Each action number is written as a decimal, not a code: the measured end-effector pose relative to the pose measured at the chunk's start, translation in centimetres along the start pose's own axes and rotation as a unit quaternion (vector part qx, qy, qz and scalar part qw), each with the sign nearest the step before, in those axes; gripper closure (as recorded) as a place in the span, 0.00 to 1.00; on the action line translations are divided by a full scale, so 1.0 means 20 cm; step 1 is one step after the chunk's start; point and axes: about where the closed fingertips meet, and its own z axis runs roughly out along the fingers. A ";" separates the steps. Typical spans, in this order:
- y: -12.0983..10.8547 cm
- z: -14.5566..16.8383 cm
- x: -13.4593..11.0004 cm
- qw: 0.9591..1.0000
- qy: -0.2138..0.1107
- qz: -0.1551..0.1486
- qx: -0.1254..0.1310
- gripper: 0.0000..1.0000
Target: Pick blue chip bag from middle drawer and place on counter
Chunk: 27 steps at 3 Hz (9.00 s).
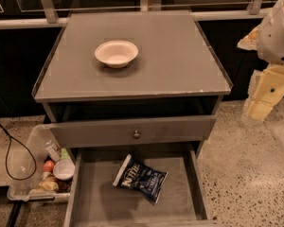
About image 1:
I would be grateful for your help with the yellow chip bag in bin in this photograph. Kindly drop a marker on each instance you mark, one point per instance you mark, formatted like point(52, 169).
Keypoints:
point(48, 184)

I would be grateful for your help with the round metal drawer knob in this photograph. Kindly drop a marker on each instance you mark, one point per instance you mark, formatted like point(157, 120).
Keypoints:
point(136, 135)

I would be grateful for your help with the grey drawer cabinet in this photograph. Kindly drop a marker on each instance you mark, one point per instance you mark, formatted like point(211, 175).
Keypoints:
point(176, 72)

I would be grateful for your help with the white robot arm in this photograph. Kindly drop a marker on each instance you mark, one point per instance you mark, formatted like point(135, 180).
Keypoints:
point(270, 38)

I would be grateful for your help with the blue Kettle chip bag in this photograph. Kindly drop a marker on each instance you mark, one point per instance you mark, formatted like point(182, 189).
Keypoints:
point(136, 176)

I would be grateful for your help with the clear plastic bin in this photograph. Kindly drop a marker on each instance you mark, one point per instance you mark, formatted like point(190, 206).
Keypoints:
point(26, 166)

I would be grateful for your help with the metal railing frame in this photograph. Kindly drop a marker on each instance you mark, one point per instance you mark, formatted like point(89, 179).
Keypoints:
point(51, 13)

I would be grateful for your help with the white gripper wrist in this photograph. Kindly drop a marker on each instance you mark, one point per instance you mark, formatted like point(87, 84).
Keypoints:
point(276, 38)

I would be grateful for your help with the white paper bowl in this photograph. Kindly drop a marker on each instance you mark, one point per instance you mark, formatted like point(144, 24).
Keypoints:
point(116, 54)

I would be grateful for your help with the white snack packet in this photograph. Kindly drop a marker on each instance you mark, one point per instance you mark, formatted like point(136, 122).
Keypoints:
point(52, 151)

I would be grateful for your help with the grey top drawer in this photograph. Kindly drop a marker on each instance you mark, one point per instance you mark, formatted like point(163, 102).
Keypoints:
point(105, 133)

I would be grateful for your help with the small white bowl in bin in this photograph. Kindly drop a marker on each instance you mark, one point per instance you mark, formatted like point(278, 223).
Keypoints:
point(64, 170)

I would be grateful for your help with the green packet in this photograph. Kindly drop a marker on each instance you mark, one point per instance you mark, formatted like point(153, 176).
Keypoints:
point(64, 154)

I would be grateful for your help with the yellow object on ledge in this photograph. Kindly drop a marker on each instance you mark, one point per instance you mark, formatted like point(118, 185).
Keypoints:
point(249, 42)

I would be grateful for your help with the orange red ball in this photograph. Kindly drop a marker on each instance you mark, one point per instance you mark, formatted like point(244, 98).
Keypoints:
point(48, 166)

